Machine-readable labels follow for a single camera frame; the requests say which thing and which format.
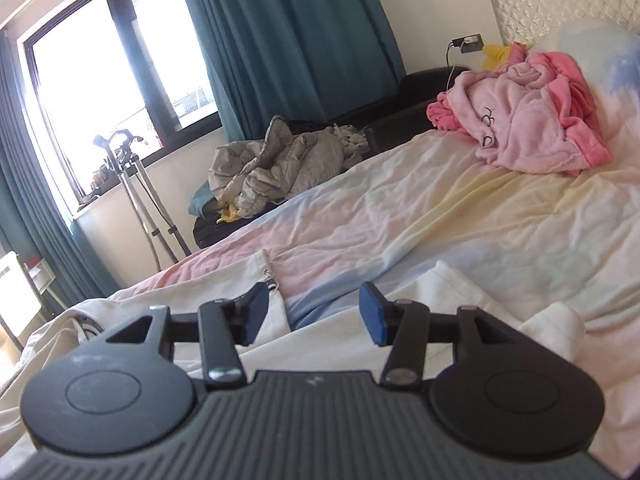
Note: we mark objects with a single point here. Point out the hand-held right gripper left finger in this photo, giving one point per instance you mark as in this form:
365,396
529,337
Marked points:
257,310

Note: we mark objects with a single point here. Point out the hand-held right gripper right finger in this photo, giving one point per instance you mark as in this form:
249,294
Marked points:
372,317

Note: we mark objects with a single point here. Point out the cream white jacket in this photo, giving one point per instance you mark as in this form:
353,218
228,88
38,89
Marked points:
215,280

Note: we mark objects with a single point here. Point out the yellow cloth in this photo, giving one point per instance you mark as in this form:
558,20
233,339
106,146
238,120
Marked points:
227,215

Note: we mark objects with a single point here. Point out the pastel tie-dye bed sheet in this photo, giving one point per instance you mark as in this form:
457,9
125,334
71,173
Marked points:
400,210

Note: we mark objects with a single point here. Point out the grey quilted blanket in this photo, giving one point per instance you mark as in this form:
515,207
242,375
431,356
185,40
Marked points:
280,165

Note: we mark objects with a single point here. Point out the white crumpled cloth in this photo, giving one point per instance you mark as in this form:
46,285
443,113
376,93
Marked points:
350,137

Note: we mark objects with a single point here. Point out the dark clutter pile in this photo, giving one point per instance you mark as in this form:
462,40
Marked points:
102,177

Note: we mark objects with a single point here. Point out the white storage box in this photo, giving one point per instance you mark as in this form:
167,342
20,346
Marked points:
42,282

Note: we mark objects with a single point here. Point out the black sofa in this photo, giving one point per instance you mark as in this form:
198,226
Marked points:
430,85

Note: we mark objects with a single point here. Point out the white chair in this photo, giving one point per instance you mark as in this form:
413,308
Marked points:
17,285

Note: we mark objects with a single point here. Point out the pink fleece blanket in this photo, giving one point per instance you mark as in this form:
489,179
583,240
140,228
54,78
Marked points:
525,120

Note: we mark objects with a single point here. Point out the teal curtain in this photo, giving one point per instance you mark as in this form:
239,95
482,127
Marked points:
300,35
30,185

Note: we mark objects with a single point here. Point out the yellow plush toy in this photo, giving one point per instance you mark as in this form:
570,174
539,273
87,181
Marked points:
495,55

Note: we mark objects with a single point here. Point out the dark framed window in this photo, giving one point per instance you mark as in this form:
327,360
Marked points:
90,60

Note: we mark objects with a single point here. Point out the pastel tie-dye pillow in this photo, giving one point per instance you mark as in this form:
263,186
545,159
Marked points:
615,70

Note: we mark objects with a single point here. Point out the black wall socket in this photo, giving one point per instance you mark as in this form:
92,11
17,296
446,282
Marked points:
472,44

